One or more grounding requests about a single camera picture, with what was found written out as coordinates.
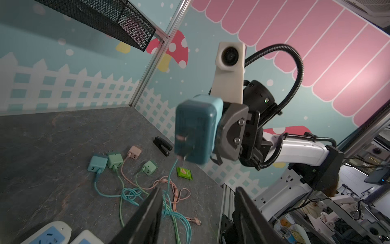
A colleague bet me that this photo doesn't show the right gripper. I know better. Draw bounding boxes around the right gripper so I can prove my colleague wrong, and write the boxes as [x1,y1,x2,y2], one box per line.
[213,80,277,166]

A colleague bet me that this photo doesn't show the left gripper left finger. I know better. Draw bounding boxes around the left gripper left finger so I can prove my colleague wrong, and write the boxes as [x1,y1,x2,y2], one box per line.
[110,188,163,244]

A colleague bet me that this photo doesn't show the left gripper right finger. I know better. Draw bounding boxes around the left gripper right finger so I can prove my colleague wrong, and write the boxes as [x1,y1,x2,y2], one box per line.
[233,187,287,244]

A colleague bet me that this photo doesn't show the teal charger plug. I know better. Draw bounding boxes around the teal charger plug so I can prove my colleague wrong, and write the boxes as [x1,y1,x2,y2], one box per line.
[87,154,108,173]
[174,95,223,165]

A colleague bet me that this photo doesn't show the green charger plug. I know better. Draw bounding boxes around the green charger plug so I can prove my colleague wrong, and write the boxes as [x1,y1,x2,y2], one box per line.
[142,161,157,176]
[107,151,124,171]

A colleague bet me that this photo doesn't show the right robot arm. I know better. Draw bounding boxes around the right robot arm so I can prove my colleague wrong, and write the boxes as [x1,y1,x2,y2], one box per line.
[214,80,344,220]

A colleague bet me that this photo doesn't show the large white power strip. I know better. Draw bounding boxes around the large white power strip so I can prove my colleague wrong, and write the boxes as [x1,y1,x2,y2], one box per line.
[70,230,104,244]

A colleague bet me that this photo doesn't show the small white power strip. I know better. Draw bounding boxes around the small white power strip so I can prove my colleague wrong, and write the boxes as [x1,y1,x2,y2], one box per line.
[21,221,72,244]

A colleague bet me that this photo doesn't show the green snack packet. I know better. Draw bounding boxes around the green snack packet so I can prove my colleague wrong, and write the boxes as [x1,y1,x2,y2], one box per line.
[177,167,193,181]

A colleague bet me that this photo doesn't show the pink charger plug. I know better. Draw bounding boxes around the pink charger plug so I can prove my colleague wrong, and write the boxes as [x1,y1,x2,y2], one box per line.
[127,145,142,160]

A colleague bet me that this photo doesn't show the black stapler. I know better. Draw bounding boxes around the black stapler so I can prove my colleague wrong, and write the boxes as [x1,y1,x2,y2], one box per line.
[153,136,173,157]

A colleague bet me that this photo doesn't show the green tangled charging cables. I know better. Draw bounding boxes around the green tangled charging cables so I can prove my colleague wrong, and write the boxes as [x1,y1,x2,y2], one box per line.
[93,158,193,244]

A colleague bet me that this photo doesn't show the pink charging cable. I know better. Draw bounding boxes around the pink charging cable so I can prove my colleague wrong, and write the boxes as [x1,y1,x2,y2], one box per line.
[120,157,202,226]

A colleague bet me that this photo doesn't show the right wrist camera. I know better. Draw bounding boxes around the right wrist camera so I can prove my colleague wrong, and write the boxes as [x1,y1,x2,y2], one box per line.
[210,42,246,104]

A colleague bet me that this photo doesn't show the black mesh wall basket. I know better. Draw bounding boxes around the black mesh wall basket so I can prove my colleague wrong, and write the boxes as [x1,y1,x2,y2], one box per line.
[39,0,156,51]

